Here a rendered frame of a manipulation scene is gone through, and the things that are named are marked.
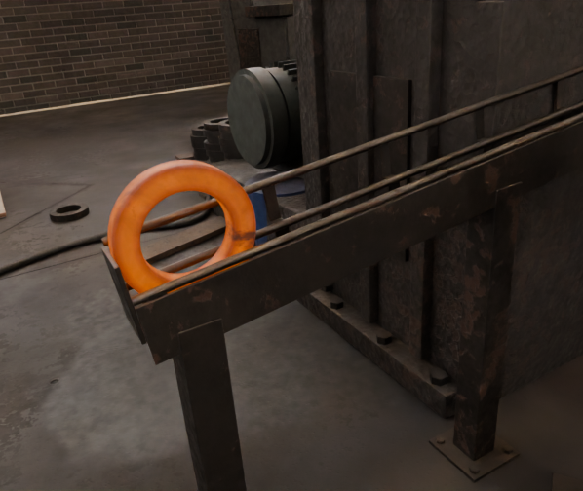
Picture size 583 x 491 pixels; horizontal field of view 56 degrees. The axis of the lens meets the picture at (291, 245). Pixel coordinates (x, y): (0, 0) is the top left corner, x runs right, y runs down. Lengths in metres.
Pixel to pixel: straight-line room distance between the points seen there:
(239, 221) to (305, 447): 0.70
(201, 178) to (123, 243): 0.12
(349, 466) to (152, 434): 0.46
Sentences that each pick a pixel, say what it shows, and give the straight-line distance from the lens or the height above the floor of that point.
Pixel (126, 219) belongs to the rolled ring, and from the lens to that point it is 0.66.
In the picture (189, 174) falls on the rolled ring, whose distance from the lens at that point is 0.66.
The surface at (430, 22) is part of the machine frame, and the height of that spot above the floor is 0.84.
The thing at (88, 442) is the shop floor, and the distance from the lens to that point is 1.42.
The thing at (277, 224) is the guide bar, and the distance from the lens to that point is 0.78.
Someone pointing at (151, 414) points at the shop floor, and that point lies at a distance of 1.43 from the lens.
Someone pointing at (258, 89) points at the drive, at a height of 0.62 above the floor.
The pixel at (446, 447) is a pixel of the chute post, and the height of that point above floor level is 0.01.
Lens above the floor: 0.89
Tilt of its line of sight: 24 degrees down
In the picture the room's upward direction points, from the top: 4 degrees counter-clockwise
